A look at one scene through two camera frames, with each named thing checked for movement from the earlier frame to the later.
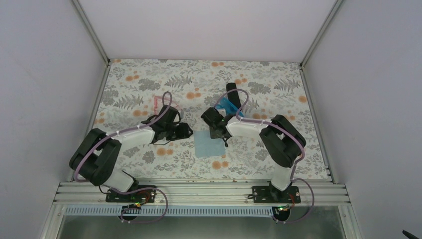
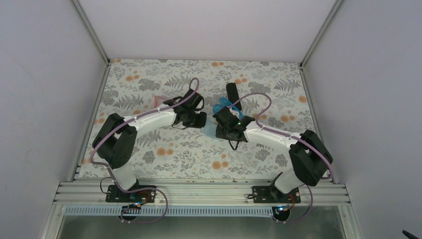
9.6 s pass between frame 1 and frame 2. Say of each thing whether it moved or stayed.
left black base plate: stayed
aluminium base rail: stayed
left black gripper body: moved
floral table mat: stayed
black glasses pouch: stayed
